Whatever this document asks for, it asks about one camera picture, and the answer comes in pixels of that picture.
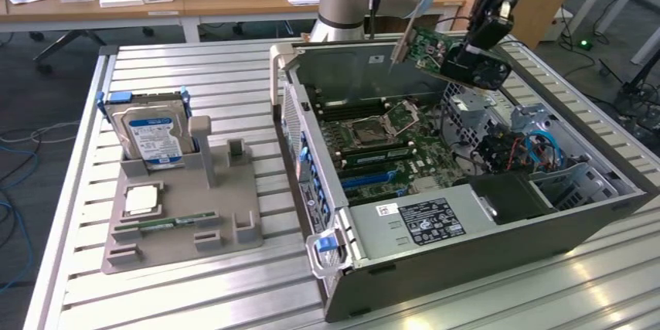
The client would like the green graphics card black fan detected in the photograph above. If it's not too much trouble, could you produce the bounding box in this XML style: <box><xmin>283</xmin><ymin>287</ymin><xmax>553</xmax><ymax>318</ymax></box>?
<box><xmin>389</xmin><ymin>26</ymin><xmax>516</xmax><ymax>91</ymax></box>

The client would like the metal drive cage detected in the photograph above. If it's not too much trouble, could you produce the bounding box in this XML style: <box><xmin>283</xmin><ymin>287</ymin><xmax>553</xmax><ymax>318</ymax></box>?
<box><xmin>441</xmin><ymin>82</ymin><xmax>521</xmax><ymax>141</ymax></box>

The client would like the metal socket cover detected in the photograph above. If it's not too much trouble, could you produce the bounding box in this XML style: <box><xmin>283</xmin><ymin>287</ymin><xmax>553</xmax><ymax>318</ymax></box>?
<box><xmin>384</xmin><ymin>98</ymin><xmax>420</xmax><ymax>136</ymax></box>

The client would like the black tripod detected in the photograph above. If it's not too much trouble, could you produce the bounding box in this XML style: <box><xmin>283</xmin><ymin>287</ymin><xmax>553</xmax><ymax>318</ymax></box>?
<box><xmin>616</xmin><ymin>55</ymin><xmax>660</xmax><ymax>132</ymax></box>

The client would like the CPU socket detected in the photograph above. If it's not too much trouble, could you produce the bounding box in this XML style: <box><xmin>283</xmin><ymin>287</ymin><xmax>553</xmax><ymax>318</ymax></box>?
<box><xmin>344</xmin><ymin>98</ymin><xmax>423</xmax><ymax>150</ymax></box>

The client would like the metal disk bay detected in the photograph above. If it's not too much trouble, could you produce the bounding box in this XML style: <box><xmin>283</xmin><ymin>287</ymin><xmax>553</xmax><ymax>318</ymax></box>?
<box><xmin>531</xmin><ymin>162</ymin><xmax>620</xmax><ymax>209</ymax></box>

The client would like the grey power supply unit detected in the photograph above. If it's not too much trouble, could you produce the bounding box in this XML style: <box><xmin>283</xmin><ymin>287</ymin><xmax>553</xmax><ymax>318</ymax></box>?
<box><xmin>348</xmin><ymin>184</ymin><xmax>499</xmax><ymax>262</ymax></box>

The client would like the open grey PC case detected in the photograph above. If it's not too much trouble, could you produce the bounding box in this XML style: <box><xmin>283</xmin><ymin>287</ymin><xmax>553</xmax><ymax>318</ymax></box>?
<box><xmin>268</xmin><ymin>32</ymin><xmax>651</xmax><ymax>323</ymax></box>

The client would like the blue case latch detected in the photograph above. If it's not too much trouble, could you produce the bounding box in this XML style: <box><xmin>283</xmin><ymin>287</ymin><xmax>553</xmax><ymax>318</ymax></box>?
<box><xmin>315</xmin><ymin>237</ymin><xmax>337</xmax><ymax>257</ymax></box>

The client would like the hard disk blue caddy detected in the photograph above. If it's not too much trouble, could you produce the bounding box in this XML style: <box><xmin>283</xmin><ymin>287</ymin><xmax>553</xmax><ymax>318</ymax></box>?
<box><xmin>96</xmin><ymin>88</ymin><xmax>195</xmax><ymax>171</ymax></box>

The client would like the silver CPU chip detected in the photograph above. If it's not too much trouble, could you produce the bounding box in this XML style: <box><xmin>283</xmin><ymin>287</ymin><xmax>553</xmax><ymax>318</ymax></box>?
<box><xmin>125</xmin><ymin>186</ymin><xmax>161</xmax><ymax>215</ymax></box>

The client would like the black office chair base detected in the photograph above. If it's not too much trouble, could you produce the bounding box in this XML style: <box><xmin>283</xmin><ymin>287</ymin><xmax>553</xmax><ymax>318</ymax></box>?
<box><xmin>29</xmin><ymin>27</ymin><xmax>156</xmax><ymax>75</ymax></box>

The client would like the grey parts rack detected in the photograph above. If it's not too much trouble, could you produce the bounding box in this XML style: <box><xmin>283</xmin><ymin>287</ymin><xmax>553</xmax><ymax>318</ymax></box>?
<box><xmin>100</xmin><ymin>114</ymin><xmax>267</xmax><ymax>275</ymax></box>

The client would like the white table frame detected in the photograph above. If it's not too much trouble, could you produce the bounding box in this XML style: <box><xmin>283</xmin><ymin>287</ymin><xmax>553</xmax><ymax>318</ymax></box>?
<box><xmin>561</xmin><ymin>0</ymin><xmax>660</xmax><ymax>65</ymax></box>

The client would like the blue wire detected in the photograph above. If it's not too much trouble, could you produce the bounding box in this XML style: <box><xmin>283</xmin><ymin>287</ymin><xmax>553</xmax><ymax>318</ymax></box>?
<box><xmin>529</xmin><ymin>128</ymin><xmax>567</xmax><ymax>172</ymax></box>

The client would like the blue floor cable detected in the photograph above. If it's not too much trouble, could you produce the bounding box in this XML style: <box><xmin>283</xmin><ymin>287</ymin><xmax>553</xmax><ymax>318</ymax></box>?
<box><xmin>0</xmin><ymin>144</ymin><xmax>40</xmax><ymax>292</ymax></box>

